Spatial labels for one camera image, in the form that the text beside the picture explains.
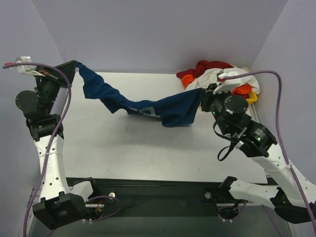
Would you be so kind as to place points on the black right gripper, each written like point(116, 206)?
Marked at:
point(206, 99)

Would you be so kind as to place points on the yellow plastic bin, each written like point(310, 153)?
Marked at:
point(252, 98)

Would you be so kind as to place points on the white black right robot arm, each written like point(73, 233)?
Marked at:
point(293, 198)

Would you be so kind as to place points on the dark red t-shirt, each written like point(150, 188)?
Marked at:
point(202, 66)

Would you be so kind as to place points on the blue Mickey Mouse t-shirt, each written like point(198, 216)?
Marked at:
point(174, 111)

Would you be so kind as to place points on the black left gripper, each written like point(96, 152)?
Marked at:
point(60, 74)

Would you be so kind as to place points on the aluminium mounting rail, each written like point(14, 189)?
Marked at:
point(78, 198)

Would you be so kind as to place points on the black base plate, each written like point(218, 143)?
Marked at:
point(146, 198)

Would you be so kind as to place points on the orange t-shirt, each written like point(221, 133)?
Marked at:
point(245, 87)

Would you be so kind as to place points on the white t-shirt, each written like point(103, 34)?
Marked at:
point(210, 76)

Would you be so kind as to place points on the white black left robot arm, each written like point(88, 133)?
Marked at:
point(58, 204)

